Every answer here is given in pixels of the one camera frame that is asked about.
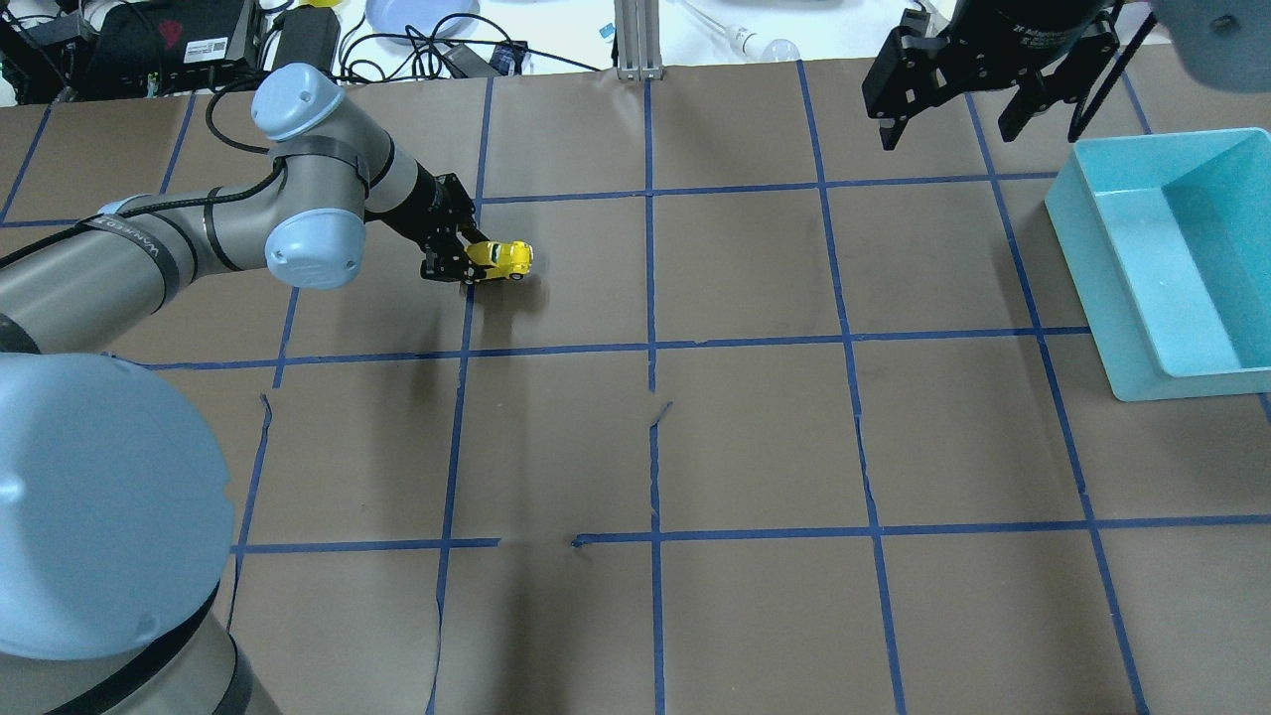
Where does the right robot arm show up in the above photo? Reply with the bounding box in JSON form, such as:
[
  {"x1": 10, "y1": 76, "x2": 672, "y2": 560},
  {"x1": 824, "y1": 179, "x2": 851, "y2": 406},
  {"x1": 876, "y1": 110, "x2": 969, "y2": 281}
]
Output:
[{"x1": 862, "y1": 1, "x2": 1270, "y2": 151}]

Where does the aluminium frame post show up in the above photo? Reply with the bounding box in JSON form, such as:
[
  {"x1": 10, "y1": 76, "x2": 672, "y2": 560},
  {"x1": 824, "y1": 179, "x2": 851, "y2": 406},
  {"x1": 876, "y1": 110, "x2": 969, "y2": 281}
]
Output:
[{"x1": 614, "y1": 0, "x2": 663, "y2": 81}]

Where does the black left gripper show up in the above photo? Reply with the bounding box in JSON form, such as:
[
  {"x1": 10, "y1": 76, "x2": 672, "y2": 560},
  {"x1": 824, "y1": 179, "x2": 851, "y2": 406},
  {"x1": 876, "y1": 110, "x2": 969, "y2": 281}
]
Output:
[{"x1": 411, "y1": 173, "x2": 491, "y2": 286}]

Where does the black computer box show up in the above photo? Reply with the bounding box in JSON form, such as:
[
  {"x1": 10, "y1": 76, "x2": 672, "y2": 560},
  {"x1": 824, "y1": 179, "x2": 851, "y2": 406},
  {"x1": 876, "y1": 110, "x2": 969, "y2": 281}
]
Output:
[{"x1": 78, "y1": 1, "x2": 263, "y2": 100}]

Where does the black power adapter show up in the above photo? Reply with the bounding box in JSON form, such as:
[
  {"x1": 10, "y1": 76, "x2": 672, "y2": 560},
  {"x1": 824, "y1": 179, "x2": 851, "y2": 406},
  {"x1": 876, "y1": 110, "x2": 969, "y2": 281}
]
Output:
[{"x1": 269, "y1": 5, "x2": 341, "y2": 72}]

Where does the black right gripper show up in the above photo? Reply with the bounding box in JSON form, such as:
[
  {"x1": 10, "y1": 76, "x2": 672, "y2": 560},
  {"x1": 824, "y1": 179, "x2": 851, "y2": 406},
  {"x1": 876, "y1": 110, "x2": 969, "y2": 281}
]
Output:
[{"x1": 862, "y1": 1, "x2": 1124, "y2": 151}]

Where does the blue plastic plate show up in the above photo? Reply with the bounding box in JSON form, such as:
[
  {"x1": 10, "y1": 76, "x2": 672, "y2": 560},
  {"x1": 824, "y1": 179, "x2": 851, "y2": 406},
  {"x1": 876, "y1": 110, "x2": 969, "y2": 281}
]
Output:
[{"x1": 364, "y1": 0, "x2": 480, "y2": 44}]

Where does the light blue plastic bin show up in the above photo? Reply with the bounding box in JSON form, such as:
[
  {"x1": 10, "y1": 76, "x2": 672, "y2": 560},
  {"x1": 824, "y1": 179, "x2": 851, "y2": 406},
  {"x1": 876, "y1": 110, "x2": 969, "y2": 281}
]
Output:
[{"x1": 1045, "y1": 127, "x2": 1270, "y2": 403}]

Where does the yellow toy beetle car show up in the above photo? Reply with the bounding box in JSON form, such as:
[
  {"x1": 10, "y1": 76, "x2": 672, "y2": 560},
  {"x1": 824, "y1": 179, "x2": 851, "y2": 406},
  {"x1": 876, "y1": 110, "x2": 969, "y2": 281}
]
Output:
[{"x1": 465, "y1": 240, "x2": 534, "y2": 282}]

